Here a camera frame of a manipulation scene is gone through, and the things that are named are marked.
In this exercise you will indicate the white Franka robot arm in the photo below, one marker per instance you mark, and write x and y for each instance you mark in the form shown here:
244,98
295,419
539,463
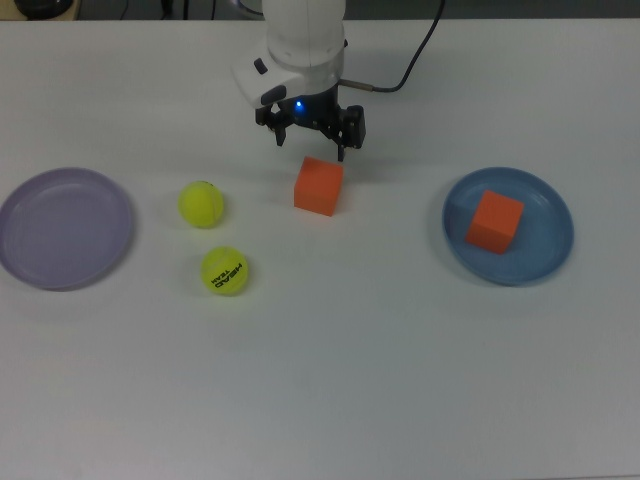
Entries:
305,40

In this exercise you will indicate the blue plate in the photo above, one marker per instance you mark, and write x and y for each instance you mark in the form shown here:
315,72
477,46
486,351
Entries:
542,250

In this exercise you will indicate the yellow tennis ball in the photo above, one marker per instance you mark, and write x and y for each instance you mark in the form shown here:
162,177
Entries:
200,204
224,271

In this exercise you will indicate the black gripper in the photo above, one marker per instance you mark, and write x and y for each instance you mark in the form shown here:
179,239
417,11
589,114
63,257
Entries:
312,110

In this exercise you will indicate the purple plate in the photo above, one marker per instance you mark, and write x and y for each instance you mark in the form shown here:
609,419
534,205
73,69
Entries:
65,235

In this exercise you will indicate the black round object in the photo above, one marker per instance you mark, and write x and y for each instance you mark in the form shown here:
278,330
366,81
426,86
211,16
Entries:
42,7

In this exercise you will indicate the orange foam cube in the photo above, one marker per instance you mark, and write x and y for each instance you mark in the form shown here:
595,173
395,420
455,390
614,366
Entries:
494,222
318,187

